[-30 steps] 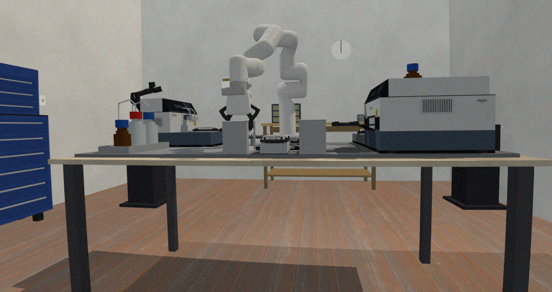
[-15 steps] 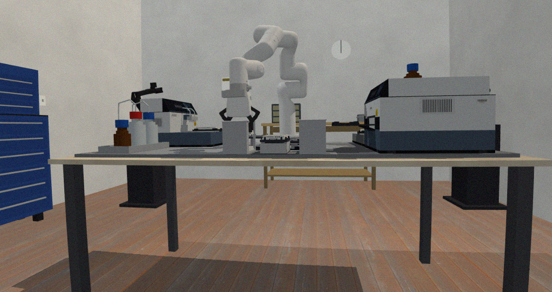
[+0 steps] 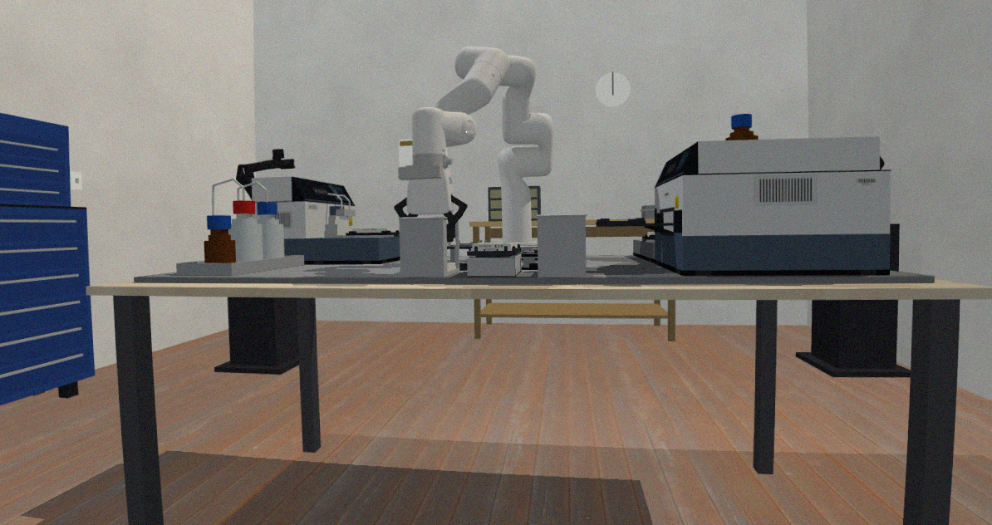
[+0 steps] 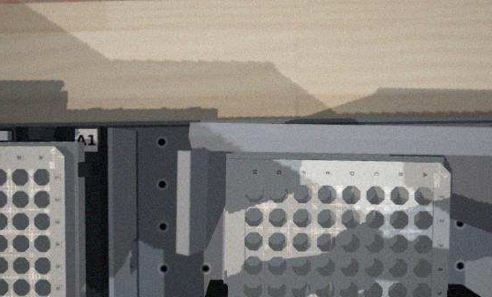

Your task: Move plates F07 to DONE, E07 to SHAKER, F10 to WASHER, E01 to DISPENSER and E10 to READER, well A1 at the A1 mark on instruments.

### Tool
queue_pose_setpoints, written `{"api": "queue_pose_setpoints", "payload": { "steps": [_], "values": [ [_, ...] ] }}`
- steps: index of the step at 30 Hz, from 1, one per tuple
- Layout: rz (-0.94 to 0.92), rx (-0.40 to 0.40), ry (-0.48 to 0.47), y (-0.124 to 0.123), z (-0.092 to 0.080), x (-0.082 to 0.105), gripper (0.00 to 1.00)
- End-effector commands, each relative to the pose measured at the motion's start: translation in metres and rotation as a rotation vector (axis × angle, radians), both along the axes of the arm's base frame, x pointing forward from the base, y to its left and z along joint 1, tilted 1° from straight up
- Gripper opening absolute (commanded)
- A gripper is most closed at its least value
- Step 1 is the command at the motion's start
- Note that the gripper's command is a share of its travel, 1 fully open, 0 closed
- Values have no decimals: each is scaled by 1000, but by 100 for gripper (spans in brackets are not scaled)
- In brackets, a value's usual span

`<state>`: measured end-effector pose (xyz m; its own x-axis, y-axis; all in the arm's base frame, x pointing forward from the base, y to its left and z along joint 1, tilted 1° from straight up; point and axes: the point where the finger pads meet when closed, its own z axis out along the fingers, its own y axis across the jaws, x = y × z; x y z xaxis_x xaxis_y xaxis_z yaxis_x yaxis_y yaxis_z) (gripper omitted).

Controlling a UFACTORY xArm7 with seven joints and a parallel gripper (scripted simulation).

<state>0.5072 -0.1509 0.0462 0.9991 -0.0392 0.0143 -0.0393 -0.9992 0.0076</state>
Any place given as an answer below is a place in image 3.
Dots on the brown bottle body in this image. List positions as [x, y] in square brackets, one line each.
[219, 251]

